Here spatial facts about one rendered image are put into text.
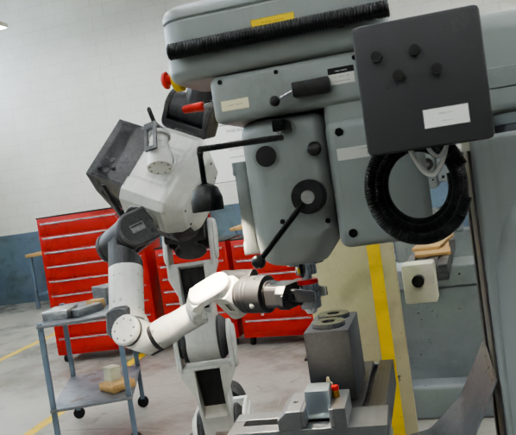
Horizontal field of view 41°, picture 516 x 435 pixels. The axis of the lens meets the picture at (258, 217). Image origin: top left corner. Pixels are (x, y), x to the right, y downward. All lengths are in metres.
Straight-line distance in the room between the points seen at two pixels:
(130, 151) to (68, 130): 10.04
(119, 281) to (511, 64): 1.05
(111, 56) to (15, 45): 1.76
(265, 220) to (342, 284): 1.87
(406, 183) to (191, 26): 0.54
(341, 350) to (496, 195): 0.69
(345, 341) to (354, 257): 1.48
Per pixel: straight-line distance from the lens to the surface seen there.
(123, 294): 1.79
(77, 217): 6.90
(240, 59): 1.44
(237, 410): 2.45
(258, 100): 1.44
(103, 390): 4.66
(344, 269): 3.30
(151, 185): 1.90
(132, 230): 1.84
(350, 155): 1.40
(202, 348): 2.25
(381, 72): 1.15
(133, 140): 2.00
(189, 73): 1.48
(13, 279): 12.75
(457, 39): 1.16
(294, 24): 1.39
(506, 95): 1.41
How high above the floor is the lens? 1.50
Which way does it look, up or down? 3 degrees down
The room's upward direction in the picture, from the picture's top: 8 degrees counter-clockwise
